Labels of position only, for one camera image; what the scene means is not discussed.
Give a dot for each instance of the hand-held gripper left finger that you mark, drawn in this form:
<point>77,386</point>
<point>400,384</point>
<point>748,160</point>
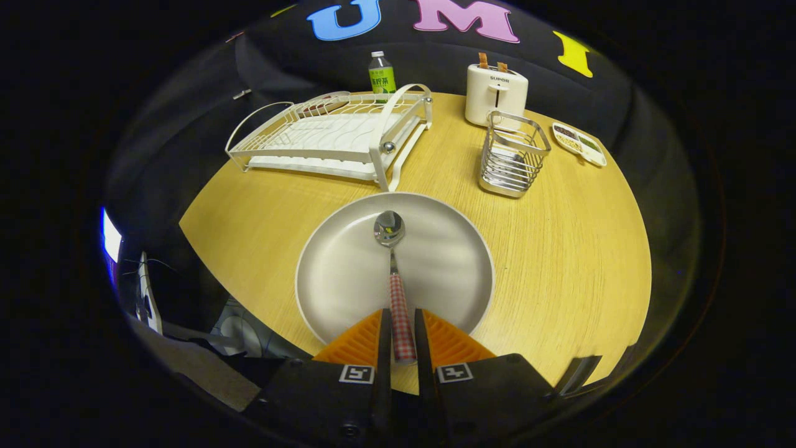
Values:
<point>384,361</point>

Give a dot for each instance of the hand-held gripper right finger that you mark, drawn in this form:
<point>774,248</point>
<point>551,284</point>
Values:
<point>426,373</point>

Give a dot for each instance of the white round plate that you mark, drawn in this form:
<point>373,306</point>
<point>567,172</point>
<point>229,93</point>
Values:
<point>348,267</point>

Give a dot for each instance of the small plate with red food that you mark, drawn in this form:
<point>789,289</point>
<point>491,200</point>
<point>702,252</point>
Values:
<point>323,104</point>

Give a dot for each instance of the white divided dish with beans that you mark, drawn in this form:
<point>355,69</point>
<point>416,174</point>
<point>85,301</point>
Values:
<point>579,144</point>

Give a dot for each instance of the grey flat panel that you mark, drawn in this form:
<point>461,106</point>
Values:
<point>199,370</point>

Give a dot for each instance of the white toaster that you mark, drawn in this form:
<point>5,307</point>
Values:
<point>482,99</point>

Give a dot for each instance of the green label drink bottle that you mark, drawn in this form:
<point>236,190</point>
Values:
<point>382,78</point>

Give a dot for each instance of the bright white screen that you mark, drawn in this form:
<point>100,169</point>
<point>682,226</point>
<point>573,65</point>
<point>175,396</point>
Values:
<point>112,236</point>

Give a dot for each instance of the silver metal clip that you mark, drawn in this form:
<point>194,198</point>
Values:
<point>242,94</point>

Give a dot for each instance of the reddish metal clip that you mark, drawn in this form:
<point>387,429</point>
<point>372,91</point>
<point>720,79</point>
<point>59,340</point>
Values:
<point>234,37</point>

